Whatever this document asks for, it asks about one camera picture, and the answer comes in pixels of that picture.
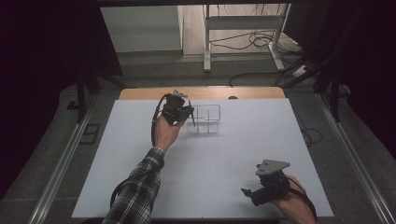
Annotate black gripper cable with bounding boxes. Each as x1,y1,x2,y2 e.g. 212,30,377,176
287,176,318,222
109,93,169,210

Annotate black metal stand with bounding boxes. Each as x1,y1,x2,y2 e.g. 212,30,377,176
75,70,126,124
313,69,350,123

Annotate thin black looped cable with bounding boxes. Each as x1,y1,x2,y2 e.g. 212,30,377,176
299,126,323,147

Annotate dark curtain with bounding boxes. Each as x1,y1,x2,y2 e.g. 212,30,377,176
283,0,396,161
0,0,123,201

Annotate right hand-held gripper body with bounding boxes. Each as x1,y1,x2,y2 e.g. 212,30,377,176
249,159,292,207

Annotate person's left hand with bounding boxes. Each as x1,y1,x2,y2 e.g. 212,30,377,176
154,114,186,154

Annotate clear acrylic organizer box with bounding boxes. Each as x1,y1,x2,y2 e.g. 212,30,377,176
186,104,222,135

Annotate white cabinet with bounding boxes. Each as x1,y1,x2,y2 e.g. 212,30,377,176
99,5,185,54

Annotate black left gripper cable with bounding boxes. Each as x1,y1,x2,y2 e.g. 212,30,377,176
109,93,169,210

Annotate tangled black floor cables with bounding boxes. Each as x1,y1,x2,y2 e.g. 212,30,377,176
208,29,301,51

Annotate white table cover board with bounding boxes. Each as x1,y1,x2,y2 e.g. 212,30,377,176
71,98,335,219

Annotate white metal desk frame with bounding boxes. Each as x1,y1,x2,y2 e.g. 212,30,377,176
202,3,292,74

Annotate long black floor cable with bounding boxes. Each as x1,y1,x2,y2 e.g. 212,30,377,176
228,71,283,89

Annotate aluminium floor rail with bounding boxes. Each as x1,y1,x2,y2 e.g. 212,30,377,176
315,92,396,224
35,95,98,224

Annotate dark floor socket plate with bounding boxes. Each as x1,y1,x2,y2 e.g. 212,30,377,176
78,123,102,146

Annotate person's right hand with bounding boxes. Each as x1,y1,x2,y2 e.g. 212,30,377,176
270,175,316,224

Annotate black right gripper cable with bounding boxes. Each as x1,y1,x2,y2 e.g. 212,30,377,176
287,176,318,222

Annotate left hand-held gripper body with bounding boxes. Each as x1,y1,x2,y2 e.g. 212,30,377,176
161,89,191,126

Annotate white power strip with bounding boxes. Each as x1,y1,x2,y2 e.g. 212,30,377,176
291,64,310,78

